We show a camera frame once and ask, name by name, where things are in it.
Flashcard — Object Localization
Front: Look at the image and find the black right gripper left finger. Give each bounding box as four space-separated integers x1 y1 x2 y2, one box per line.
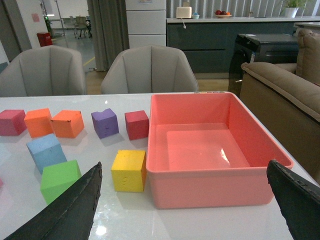
6 162 103 240

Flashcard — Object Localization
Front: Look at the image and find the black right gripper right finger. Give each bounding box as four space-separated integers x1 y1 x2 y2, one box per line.
266 160 320 240

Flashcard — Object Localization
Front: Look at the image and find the light blue foam block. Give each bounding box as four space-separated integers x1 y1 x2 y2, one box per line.
26 133 67 175

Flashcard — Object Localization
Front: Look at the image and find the green foam block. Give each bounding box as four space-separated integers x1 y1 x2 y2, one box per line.
40 160 82 205

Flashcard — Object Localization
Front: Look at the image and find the yellow foam block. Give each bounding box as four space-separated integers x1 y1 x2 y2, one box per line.
111 149 147 193

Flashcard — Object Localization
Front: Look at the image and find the chipped orange foam block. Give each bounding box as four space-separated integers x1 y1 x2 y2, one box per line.
50 110 85 138

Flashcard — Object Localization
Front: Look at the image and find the beige sofa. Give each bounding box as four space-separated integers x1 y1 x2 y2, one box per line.
239 28 320 182

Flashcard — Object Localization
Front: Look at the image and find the notched purple foam block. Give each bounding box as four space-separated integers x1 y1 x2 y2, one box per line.
91 108 119 139

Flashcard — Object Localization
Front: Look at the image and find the pink plastic bin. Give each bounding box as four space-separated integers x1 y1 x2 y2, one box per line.
146 92 294 209

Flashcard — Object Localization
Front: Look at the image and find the magenta foam block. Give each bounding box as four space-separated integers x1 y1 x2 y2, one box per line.
0 109 27 136

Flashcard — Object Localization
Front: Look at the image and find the dark red foam block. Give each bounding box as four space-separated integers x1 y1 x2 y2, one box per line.
124 110 149 140

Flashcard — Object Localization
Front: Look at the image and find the left grey chair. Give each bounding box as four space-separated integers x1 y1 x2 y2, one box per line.
0 45 87 97

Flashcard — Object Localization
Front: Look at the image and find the grey chair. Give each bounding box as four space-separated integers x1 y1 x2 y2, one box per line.
0 45 87 97
100 45 199 95

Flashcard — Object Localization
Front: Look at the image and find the black appliance box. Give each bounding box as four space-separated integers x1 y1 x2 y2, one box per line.
228 33 299 96

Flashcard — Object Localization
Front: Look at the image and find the right grey chair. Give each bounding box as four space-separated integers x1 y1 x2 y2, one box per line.
100 45 199 95

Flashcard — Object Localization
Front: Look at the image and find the dark grey counter cabinet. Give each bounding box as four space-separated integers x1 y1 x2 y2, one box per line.
166 16 320 74

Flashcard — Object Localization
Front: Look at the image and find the red bin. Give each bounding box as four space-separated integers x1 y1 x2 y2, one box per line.
36 32 53 47

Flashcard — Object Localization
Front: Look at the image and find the distant office chair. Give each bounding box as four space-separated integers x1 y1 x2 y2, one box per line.
74 16 92 39

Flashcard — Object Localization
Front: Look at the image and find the potted green plant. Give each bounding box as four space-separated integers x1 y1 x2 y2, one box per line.
276 0 309 18

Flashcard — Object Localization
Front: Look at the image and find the fruit plate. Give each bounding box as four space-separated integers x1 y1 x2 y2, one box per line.
215 9 232 19

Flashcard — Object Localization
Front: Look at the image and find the grey curtain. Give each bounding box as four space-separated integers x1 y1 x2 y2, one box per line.
87 0 129 72

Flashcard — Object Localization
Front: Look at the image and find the small blue bowl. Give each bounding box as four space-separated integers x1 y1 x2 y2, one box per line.
191 12 200 19

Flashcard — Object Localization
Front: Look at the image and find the white drawer cabinet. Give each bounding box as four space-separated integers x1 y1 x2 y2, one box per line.
125 0 167 48

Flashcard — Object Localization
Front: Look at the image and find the white toaster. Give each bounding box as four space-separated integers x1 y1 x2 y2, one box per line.
176 6 192 19

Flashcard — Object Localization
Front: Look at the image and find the pink wall notice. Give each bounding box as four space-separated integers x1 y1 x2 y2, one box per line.
31 13 40 23

